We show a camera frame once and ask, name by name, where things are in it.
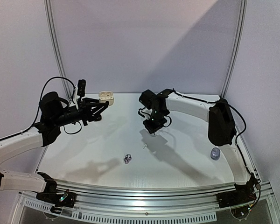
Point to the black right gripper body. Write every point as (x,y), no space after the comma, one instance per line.
(152,126)

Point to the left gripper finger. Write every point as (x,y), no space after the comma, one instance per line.
(92,100)
(94,111)

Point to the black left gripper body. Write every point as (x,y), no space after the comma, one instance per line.
(83,112)

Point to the white charging case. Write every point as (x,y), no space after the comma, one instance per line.
(106,96)

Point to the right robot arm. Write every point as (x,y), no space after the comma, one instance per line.
(222,131)

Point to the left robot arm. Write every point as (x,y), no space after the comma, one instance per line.
(56,113)

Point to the translucent blue charging case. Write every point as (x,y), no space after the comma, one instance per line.
(215,153)

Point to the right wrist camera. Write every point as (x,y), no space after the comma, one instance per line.
(141,113)

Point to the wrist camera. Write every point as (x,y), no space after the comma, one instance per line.
(141,113)
(79,91)

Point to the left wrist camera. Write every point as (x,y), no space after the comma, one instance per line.
(79,91)

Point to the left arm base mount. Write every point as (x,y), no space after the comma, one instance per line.
(59,199)

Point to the aluminium front rail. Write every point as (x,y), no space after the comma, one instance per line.
(148,199)

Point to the perforated white cable tray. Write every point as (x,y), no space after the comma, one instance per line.
(40,213)

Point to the left aluminium corner post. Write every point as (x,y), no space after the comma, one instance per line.
(53,36)

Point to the aluminium corner post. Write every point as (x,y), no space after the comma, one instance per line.
(53,36)
(235,47)

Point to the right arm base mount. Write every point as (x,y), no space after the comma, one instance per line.
(240,195)

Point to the right aluminium corner post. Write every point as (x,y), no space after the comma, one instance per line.
(235,47)

